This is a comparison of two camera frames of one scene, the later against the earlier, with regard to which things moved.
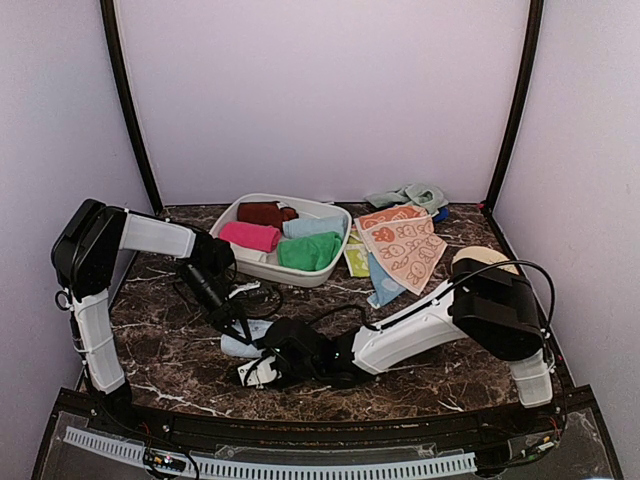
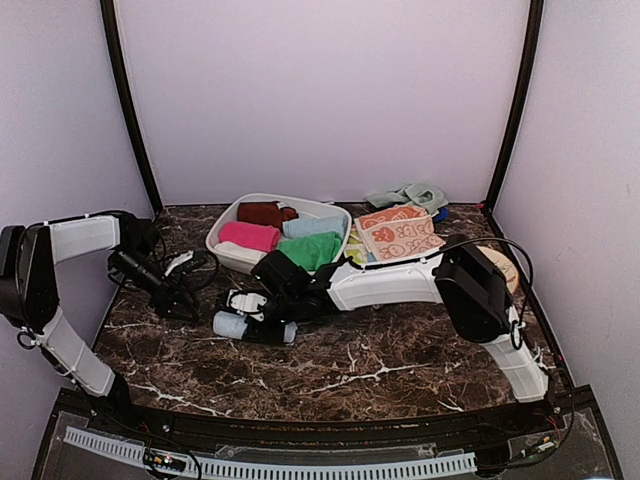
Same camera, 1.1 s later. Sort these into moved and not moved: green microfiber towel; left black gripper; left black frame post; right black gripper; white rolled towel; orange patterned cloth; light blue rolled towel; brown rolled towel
Moved: right black gripper; left black gripper
Not moved: left black frame post; orange patterned cloth; green microfiber towel; brown rolled towel; white rolled towel; light blue rolled towel
